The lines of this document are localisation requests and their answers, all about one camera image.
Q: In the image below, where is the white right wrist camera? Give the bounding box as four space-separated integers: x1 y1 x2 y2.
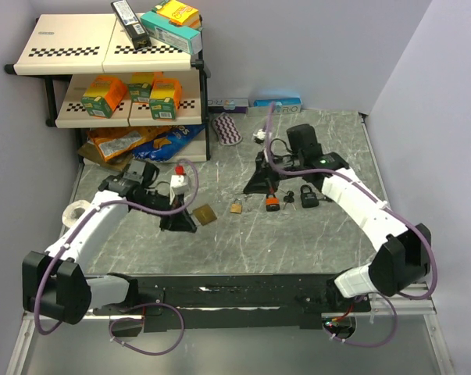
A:
252 128 266 144

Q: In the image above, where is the orange green box middle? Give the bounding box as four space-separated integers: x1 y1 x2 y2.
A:
127 72 163 103

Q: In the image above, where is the purple white toothpaste box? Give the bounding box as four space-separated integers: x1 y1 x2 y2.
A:
208 98 249 114

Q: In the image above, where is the cream black shelf rack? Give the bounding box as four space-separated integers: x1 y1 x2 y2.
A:
4 14 211 162

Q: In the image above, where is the aluminium frame rail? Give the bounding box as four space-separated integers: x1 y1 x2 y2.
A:
369 283 437 316

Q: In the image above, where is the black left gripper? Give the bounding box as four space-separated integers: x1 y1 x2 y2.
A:
133 187 196 232

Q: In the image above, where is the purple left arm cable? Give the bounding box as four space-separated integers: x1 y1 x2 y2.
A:
34 158 199 355

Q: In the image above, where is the blue white toothpaste box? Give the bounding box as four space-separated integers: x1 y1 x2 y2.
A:
247 98 302 116

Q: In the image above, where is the small brass padlock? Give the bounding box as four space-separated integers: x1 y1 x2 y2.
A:
230 195 252 214

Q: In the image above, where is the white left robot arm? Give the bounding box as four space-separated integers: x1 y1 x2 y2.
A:
22 159 199 335

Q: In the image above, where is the purple striped sponge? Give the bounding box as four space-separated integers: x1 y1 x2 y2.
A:
212 113 242 146

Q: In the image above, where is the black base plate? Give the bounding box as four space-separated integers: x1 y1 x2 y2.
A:
94 273 371 332

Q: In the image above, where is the orange black padlock with keys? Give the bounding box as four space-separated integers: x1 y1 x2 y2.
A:
266 191 295 212

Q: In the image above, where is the orange green box right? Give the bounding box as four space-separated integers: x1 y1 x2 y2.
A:
149 78 182 121

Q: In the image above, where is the orange green box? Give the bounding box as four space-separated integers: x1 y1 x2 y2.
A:
149 78 182 121
80 75 127 118
127 72 163 103

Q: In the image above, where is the large brass padlock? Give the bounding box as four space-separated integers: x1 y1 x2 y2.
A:
192 204 217 226

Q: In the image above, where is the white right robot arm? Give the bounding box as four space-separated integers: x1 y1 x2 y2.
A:
244 123 435 312

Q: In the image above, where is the black long box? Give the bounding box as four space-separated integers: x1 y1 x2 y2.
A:
111 0 152 50

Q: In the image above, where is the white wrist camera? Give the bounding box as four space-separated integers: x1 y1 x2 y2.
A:
169 165 191 200
252 128 266 144

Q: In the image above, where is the teal white box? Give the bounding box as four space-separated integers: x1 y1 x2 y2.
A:
140 11 202 55

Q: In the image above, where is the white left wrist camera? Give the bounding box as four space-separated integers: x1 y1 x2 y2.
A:
169 165 191 200

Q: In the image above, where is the blue snack bag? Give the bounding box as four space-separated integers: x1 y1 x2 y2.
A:
131 124 205 162

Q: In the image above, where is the brown flat packet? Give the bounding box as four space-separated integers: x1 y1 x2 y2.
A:
77 142 134 173

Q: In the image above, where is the white tape roll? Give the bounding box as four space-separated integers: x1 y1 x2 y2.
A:
62 200 91 228

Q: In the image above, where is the orange green box left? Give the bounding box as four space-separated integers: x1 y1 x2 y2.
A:
80 75 127 118

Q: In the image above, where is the orange snack bag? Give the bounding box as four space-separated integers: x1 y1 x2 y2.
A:
87 126 171 162

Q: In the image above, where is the orange yellow top box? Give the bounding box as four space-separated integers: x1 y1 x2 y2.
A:
152 0 202 30

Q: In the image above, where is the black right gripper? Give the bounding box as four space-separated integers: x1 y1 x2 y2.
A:
242 149 302 195

